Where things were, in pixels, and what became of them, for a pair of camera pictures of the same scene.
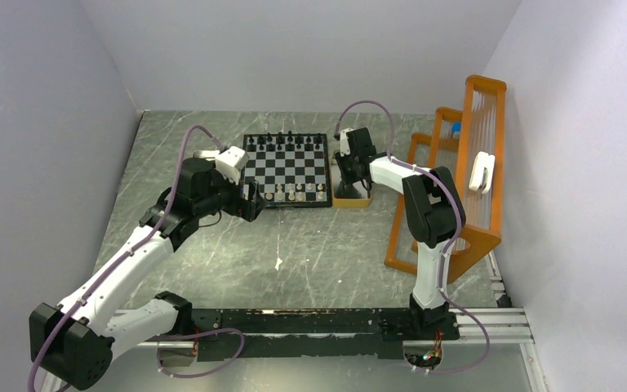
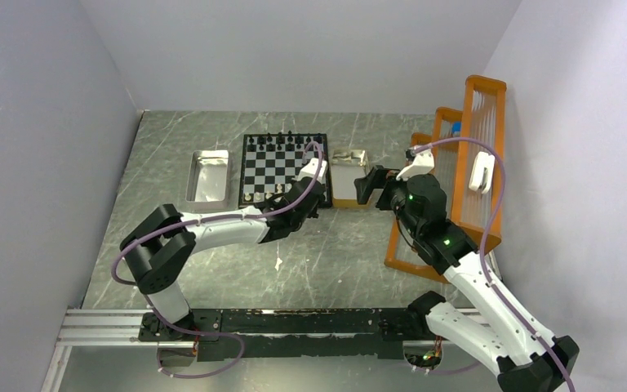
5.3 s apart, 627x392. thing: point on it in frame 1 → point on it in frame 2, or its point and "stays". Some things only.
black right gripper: [347, 178] → [376, 179]
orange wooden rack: [468, 146] stays
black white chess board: [292, 170] stays
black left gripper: [239, 206] → [314, 212]
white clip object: [483, 160] stays
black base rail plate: [297, 333] stays
